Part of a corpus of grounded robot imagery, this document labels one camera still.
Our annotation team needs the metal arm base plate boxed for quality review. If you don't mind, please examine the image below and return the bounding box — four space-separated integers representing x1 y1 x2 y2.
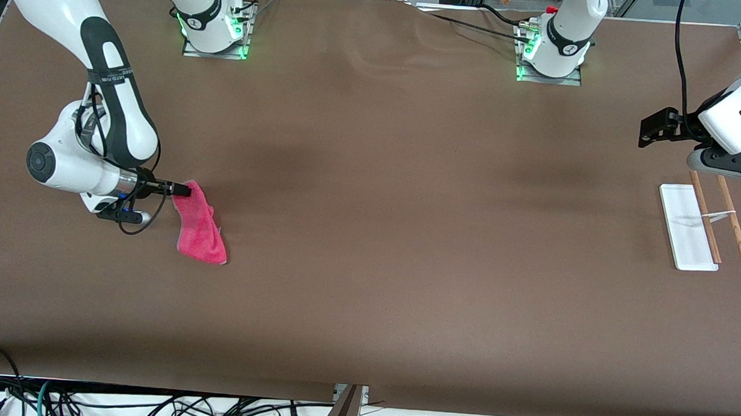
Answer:
514 22 586 87
182 0 257 61

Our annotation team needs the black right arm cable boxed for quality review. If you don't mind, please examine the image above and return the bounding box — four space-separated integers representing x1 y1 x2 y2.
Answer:
68 82 165 237

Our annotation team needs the small metal bracket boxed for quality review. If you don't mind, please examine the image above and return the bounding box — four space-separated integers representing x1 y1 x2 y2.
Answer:
333 384 370 407

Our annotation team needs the black cable tangle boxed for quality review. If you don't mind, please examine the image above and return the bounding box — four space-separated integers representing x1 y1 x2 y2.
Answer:
49 387 336 416

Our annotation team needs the short black table cable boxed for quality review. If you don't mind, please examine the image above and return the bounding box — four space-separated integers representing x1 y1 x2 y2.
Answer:
478 3 540 30

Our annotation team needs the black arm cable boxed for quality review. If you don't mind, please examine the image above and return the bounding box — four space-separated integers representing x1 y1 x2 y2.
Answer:
668 0 699 138
68 82 165 237

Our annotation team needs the long black table cable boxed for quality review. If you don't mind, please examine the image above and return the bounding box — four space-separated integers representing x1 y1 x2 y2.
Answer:
405 3 534 44

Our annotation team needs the pink towel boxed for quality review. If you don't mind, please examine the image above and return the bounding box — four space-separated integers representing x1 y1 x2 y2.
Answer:
168 180 233 267

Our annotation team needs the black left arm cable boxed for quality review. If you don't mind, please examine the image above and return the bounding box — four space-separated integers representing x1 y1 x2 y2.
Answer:
668 0 699 138

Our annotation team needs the teal cable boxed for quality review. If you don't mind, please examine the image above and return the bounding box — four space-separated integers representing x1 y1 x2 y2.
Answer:
35 379 53 416

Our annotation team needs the white rack with wooden rails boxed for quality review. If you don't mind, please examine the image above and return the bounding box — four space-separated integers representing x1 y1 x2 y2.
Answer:
655 169 741 274

